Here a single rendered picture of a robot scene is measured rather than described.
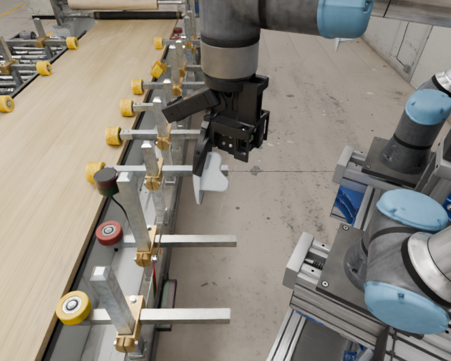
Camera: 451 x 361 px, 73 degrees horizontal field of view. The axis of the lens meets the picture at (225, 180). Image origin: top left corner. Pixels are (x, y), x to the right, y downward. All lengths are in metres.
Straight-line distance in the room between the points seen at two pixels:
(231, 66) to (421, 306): 0.43
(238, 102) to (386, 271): 0.36
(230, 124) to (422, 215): 0.39
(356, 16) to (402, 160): 0.82
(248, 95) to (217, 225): 1.83
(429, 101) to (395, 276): 0.65
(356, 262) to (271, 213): 1.58
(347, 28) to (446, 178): 0.57
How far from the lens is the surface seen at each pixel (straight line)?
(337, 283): 0.79
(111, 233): 1.06
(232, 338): 1.81
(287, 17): 0.36
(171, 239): 1.05
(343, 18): 0.36
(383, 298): 0.56
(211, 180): 0.47
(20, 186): 1.39
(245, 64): 0.40
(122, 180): 0.82
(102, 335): 1.21
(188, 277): 1.98
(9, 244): 1.18
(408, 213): 0.65
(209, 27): 0.40
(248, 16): 0.38
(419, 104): 1.08
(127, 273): 1.30
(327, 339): 1.65
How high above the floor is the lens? 1.68
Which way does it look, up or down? 41 degrees down
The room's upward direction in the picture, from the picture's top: straight up
